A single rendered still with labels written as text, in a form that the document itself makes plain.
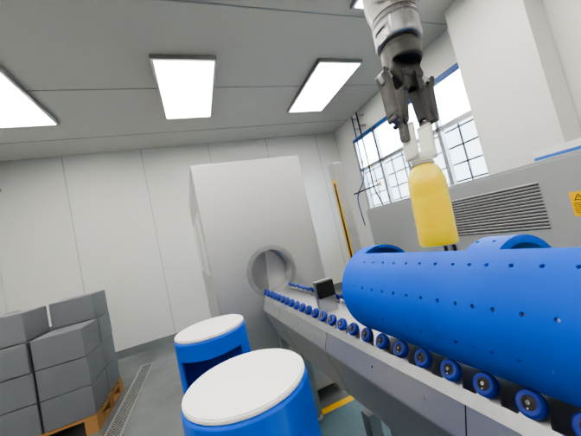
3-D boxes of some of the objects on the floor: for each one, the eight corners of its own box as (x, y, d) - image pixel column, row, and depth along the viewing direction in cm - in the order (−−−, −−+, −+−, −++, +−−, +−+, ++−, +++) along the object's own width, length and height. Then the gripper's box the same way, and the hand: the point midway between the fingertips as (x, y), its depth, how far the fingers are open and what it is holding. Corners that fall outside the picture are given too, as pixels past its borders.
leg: (321, 414, 196) (302, 329, 200) (324, 419, 190) (305, 331, 194) (314, 418, 193) (295, 331, 197) (317, 423, 188) (297, 334, 192)
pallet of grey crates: (123, 388, 314) (105, 289, 322) (99, 431, 239) (77, 298, 247) (-10, 436, 273) (-26, 320, 281) (-89, 504, 198) (-108, 343, 206)
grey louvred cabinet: (424, 310, 348) (397, 202, 358) (734, 384, 146) (653, 133, 156) (392, 323, 330) (364, 209, 339) (694, 429, 128) (605, 141, 137)
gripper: (416, 64, 60) (437, 164, 58) (354, 54, 54) (373, 167, 52) (445, 39, 53) (469, 151, 51) (378, 25, 47) (402, 152, 45)
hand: (418, 143), depth 52 cm, fingers closed on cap, 4 cm apart
